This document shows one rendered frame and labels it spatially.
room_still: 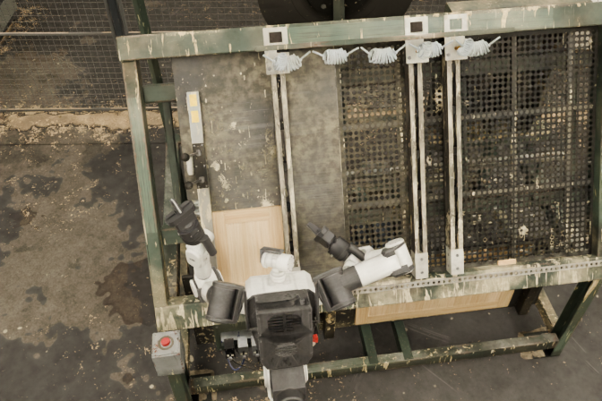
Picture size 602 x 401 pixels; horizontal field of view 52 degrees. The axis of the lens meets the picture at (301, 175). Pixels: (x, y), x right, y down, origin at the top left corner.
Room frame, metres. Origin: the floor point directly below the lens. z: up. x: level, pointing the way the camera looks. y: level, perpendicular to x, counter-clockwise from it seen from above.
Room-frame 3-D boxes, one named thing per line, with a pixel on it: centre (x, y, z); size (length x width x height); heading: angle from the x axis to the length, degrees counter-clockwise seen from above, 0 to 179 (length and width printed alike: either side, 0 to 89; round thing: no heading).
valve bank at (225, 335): (1.47, 0.15, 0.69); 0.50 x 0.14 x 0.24; 98
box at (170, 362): (1.34, 0.58, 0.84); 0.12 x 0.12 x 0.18; 8
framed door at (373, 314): (1.92, -0.75, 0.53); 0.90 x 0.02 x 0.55; 98
